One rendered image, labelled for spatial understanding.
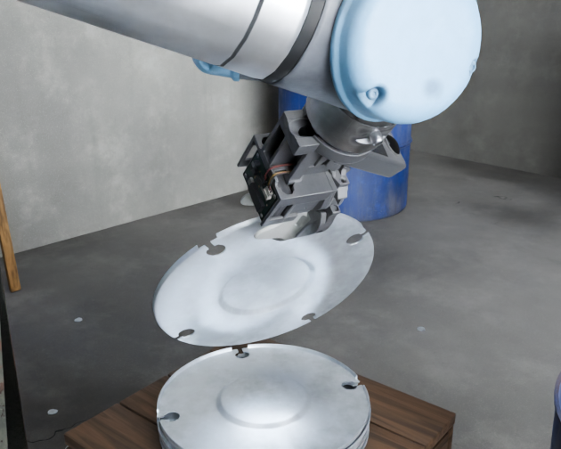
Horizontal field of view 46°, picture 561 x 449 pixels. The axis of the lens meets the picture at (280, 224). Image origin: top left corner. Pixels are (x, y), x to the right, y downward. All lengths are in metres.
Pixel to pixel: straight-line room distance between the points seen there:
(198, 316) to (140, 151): 1.99
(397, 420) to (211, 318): 0.31
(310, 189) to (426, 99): 0.31
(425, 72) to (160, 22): 0.12
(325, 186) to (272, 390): 0.42
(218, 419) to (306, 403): 0.12
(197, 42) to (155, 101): 2.52
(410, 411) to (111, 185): 1.97
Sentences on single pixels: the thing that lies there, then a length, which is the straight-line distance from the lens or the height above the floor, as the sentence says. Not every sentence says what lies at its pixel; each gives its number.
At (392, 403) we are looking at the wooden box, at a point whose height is 0.35.
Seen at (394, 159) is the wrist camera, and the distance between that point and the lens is 0.67.
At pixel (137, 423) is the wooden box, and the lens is 0.99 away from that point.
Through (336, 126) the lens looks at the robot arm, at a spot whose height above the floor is 0.82.
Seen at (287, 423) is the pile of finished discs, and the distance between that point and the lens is 0.90.
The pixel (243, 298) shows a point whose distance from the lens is 0.87.
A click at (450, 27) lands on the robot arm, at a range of 0.32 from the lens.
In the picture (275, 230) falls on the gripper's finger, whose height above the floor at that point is 0.69.
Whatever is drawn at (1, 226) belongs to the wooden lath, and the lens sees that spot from 2.26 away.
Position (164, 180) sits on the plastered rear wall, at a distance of 2.91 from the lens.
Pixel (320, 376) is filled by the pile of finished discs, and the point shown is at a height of 0.39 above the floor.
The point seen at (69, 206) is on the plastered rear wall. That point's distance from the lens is 2.69.
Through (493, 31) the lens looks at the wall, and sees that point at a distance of 3.80.
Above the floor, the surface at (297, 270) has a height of 0.58.
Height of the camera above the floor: 0.92
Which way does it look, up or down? 20 degrees down
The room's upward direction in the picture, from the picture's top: straight up
